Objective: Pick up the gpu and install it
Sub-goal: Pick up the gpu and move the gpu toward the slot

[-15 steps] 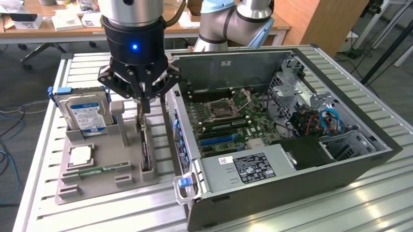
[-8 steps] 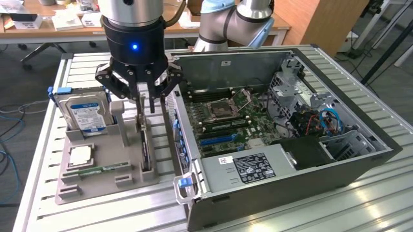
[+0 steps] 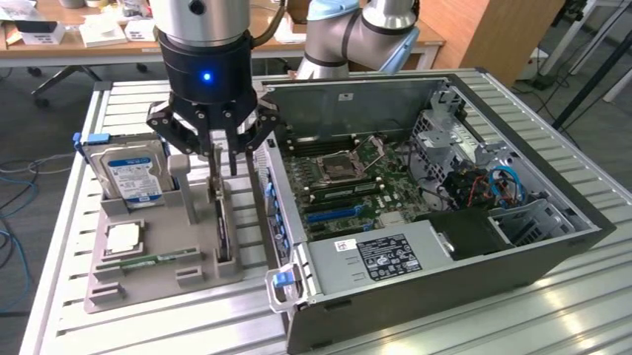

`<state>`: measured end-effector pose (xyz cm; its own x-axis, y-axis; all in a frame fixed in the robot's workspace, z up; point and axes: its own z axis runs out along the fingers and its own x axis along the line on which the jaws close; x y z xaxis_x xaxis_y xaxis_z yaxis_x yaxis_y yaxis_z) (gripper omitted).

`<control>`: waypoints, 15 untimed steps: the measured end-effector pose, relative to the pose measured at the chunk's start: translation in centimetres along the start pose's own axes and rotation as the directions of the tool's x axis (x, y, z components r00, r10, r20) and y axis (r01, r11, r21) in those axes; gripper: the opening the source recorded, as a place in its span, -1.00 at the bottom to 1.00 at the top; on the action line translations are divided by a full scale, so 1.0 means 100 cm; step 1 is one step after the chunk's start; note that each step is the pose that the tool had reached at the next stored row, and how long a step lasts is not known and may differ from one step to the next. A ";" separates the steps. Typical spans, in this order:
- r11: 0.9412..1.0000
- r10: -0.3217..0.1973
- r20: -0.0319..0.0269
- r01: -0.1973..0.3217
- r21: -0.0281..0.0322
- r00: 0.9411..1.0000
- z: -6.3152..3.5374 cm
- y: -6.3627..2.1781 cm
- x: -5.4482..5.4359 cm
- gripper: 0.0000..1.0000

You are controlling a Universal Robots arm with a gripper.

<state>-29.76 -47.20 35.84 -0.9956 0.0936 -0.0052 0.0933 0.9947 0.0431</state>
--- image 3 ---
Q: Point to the white paper stack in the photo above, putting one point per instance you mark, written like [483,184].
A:
[291,35]

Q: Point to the white printed small box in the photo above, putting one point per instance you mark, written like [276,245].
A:
[140,31]

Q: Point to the blue expansion slot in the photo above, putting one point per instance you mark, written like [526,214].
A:
[335,214]

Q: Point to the black office chair base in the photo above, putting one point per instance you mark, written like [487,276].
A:
[64,74]

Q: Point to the white flat carton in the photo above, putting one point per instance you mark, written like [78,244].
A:
[100,37]

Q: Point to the black RAM stick green label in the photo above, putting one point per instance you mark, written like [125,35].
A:
[344,191]

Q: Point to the wooden desk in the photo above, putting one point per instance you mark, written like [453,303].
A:
[137,46]

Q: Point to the white box black lid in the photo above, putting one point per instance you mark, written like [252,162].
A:
[41,37]

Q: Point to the grey parts rack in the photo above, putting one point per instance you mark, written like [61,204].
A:
[192,251]

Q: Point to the hard disk blue carrier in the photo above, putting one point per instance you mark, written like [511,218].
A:
[131,174]

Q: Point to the black open PC case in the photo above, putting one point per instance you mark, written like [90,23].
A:
[443,296]

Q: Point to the black graphics card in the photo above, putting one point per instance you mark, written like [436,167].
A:
[224,229]

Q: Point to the green motherboard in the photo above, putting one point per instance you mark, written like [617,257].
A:
[399,199]

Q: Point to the blue case release tab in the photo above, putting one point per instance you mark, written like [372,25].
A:
[280,279]

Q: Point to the silver disk bay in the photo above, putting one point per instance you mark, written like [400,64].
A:
[538,222]

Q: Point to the silver CPU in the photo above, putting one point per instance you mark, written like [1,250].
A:
[125,236]

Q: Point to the black slanted pole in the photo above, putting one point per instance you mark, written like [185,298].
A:
[591,81]

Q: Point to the grey power supply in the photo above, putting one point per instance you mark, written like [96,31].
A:
[340,266]

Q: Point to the CPU socket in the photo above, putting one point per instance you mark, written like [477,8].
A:
[340,168]

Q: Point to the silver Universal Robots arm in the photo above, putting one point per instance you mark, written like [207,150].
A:
[207,22]

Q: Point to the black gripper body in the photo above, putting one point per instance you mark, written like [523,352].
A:
[207,59]

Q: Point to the silver drive cage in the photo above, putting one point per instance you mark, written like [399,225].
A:
[443,148]

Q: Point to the wooden cabinet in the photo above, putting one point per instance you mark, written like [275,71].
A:
[493,37]

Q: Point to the white table frame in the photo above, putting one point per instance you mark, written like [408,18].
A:
[571,38]

